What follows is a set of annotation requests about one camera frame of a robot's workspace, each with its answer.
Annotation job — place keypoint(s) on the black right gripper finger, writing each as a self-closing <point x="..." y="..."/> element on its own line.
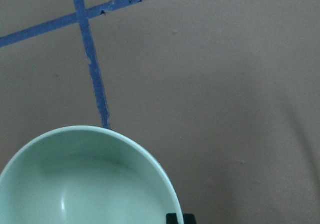
<point x="188" y="219"/>

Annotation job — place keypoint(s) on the green bowl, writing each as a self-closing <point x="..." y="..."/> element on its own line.
<point x="86" y="174"/>

